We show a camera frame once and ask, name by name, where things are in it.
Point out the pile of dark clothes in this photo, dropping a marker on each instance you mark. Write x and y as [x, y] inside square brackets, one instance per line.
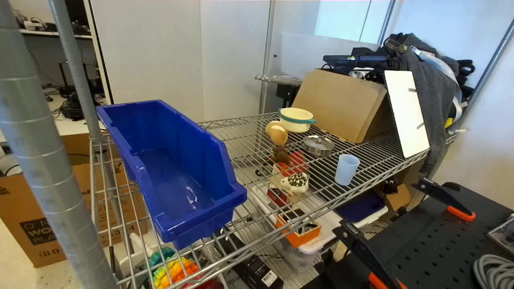
[440, 82]

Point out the light blue plastic cup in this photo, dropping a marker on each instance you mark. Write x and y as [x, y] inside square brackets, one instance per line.
[347, 165]

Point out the silver metal bowl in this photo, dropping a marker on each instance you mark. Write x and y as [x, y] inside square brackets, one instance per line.
[318, 144]

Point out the black perforated work table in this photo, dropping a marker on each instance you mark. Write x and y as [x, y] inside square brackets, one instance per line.
[427, 247]

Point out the white flat board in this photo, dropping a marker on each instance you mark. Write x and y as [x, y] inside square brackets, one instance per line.
[406, 112]

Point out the silver wire shelf rack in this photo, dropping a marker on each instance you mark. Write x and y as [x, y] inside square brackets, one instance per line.
[199, 56]

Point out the cream bowl with green rim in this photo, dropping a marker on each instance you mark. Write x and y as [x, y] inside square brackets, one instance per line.
[295, 119]

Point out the white mug with dark pattern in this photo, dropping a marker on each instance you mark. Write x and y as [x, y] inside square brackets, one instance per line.
[295, 183]

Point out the brown cardboard box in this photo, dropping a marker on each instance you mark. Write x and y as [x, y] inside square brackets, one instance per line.
[27, 225]

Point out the red box under shelf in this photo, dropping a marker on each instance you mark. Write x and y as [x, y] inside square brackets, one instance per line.
[295, 164]

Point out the brown cardboard sheet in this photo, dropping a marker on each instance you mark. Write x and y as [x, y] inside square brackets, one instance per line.
[348, 107]

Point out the black orange clamp front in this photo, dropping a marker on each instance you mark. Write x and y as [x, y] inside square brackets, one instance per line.
[353, 239]

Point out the orange tray under shelf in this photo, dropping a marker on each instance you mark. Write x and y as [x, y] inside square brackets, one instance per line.
[299, 234]

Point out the dark blue box under shelf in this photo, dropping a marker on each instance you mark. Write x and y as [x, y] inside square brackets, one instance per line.
[360, 207]

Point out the black orange clamp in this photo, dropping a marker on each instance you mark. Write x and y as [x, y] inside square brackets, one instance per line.
[353, 239]
[442, 192]

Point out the black orange clamp right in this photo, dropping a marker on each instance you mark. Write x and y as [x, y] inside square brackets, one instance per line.
[442, 192]

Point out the large blue plastic bin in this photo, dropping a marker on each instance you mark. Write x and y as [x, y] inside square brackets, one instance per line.
[181, 170]

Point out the colourful toy under shelf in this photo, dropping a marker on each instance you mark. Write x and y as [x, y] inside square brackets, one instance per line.
[168, 268]

